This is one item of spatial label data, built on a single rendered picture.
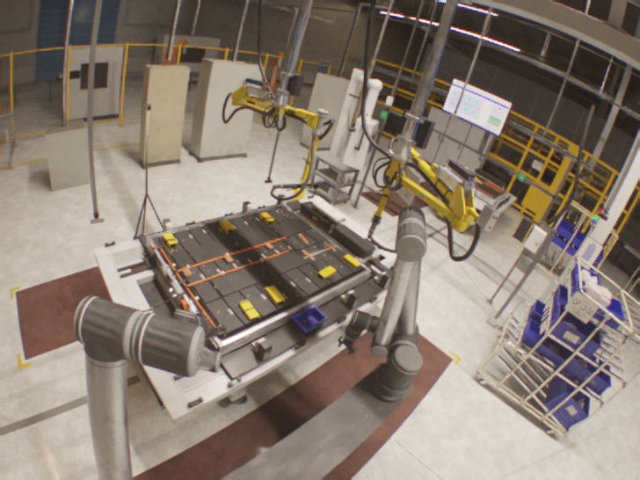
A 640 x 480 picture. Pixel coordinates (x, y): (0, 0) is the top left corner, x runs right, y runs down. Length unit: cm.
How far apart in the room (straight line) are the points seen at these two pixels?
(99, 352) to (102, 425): 26
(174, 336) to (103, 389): 31
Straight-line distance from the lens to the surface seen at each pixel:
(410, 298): 192
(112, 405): 105
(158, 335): 86
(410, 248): 146
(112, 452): 118
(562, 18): 197
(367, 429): 203
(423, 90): 208
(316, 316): 244
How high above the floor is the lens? 263
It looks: 32 degrees down
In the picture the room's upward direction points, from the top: 17 degrees clockwise
